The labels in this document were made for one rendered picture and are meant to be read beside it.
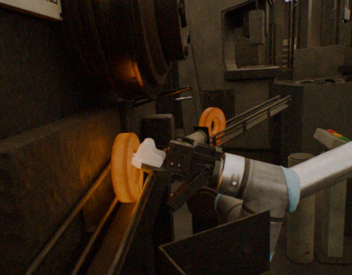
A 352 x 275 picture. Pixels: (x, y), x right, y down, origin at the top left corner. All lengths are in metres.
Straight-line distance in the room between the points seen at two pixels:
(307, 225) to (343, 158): 0.77
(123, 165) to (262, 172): 0.28
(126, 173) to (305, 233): 1.17
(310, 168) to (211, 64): 2.73
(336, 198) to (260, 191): 1.04
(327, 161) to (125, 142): 0.53
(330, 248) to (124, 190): 1.31
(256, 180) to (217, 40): 2.92
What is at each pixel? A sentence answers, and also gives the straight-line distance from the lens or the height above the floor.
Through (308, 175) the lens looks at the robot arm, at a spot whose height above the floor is 0.67.
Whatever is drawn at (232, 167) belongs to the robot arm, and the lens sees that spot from 0.66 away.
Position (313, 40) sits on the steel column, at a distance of 9.70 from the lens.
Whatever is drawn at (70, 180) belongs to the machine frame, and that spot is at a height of 0.78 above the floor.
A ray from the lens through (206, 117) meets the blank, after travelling 1.29.
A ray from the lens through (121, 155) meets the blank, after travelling 0.65.
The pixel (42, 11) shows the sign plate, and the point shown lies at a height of 1.07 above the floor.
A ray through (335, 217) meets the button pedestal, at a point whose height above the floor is 0.22.
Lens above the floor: 0.96
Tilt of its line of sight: 13 degrees down
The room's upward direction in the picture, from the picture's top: 4 degrees counter-clockwise
